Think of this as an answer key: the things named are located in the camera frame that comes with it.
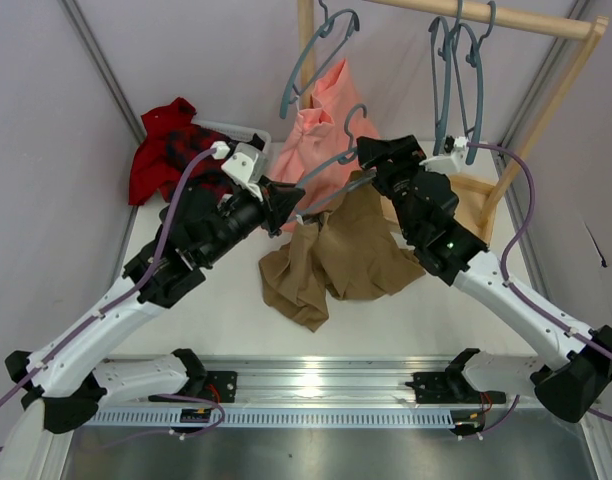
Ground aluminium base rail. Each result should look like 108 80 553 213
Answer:
101 352 539 406

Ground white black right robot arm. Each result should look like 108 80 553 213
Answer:
356 135 612 423

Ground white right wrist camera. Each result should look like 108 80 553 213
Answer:
420 136 469 176

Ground blue hanger with pink skirt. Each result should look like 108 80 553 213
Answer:
279 1 360 120

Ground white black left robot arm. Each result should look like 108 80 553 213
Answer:
5 177 305 434

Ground white plastic basket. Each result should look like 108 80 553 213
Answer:
193 120 272 155

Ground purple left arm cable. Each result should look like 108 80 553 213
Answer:
0 144 222 454

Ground red plaid garment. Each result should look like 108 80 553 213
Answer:
128 97 233 206

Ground blue plastic hanger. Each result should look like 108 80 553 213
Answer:
448 0 498 166
428 1 463 156
273 102 377 227

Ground pink pleated skirt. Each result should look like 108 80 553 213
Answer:
267 59 379 215

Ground wooden clothes rack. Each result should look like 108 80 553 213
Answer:
297 0 611 249

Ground white slotted cable duct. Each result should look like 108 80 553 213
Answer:
87 407 455 429

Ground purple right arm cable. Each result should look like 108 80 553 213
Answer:
465 141 612 426

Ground tan pleated skirt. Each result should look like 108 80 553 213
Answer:
258 184 425 332

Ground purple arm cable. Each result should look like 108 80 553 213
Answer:
0 144 222 454
465 141 612 426

